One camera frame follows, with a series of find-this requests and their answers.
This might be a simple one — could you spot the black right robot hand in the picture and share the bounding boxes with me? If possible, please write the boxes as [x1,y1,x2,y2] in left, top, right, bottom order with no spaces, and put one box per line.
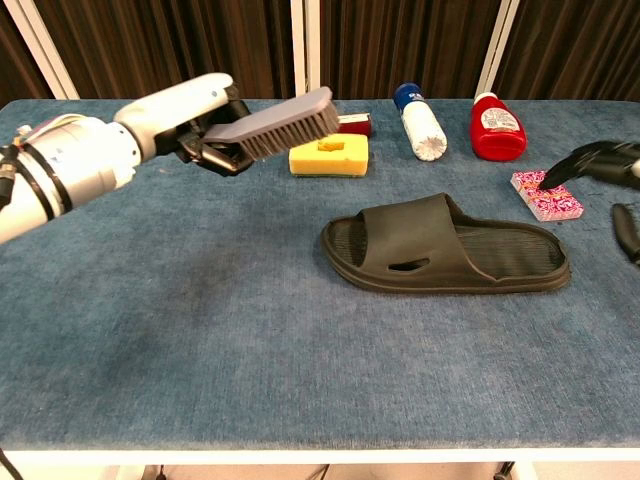
[542,140,640,267]

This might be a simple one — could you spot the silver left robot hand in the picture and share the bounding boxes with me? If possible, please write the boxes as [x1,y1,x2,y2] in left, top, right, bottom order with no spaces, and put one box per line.
[113,72,254,177]

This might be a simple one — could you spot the grey scrub brush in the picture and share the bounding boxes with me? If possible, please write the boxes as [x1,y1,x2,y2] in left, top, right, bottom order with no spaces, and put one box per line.
[202,86,341,162]

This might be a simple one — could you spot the pink patterned tissue pack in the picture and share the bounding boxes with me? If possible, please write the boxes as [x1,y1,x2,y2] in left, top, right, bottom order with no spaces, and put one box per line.
[509,169,586,223]

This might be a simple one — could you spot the dark brown curtain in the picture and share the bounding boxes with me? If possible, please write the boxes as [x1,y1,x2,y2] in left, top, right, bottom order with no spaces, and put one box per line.
[0,0,640,109]

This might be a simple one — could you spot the red bottle with white cap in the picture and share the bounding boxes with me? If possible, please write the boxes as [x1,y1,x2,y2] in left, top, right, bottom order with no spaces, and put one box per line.
[469,91,529,163]

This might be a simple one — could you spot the yellow cleaning sponge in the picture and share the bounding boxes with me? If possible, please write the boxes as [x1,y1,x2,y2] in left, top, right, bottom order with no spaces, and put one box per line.
[288,133,371,178]

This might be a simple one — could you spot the white bottle with blue cap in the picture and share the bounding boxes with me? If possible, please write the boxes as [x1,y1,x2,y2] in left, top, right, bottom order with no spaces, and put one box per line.
[392,82,448,162]

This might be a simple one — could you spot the dark red folded fan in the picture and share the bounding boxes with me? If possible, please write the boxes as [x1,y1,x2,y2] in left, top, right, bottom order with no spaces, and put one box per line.
[337,113,373,137]

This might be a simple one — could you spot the dark green slide sandal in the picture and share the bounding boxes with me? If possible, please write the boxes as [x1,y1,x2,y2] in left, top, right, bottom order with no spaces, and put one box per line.
[319,192,573,295]

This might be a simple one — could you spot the blue velvet tablecloth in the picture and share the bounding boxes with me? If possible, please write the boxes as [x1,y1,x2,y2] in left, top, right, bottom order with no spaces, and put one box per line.
[0,98,640,454]

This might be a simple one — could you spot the slanted white frame post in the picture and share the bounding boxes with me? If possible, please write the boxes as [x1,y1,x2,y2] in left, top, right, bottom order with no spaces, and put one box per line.
[2,0,80,100]
[473,0,521,99]

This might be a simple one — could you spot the upright white frame post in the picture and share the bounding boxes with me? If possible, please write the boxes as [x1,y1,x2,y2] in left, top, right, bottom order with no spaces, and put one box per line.
[290,0,307,100]
[305,0,322,96]

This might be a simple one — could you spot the white table frame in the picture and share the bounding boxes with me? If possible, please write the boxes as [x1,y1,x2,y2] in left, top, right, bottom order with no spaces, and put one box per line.
[0,448,640,480]

